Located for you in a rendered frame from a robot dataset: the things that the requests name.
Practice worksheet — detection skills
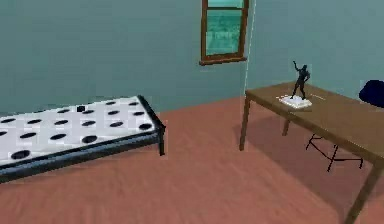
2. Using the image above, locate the brown framed window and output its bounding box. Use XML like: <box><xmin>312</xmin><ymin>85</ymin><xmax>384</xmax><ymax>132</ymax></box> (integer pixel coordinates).
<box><xmin>199</xmin><ymin>0</ymin><xmax>250</xmax><ymax>66</ymax></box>

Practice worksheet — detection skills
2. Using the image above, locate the black bed with dotted mattress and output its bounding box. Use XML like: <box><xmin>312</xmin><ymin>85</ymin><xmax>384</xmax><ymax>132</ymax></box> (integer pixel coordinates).
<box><xmin>0</xmin><ymin>94</ymin><xmax>167</xmax><ymax>185</ymax></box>

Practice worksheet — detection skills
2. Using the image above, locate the black figure statue white base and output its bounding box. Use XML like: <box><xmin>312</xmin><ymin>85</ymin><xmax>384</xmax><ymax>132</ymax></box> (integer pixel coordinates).
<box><xmin>278</xmin><ymin>60</ymin><xmax>313</xmax><ymax>109</ymax></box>

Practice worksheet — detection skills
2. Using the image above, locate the brown wooden table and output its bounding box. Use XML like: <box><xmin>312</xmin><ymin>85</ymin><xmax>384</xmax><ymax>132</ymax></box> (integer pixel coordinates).
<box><xmin>238</xmin><ymin>81</ymin><xmax>384</xmax><ymax>224</ymax></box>

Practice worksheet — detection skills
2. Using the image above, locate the dark blue office chair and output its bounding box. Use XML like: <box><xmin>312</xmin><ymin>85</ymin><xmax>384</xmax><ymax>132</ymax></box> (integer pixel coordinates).
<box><xmin>305</xmin><ymin>79</ymin><xmax>384</xmax><ymax>173</ymax></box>

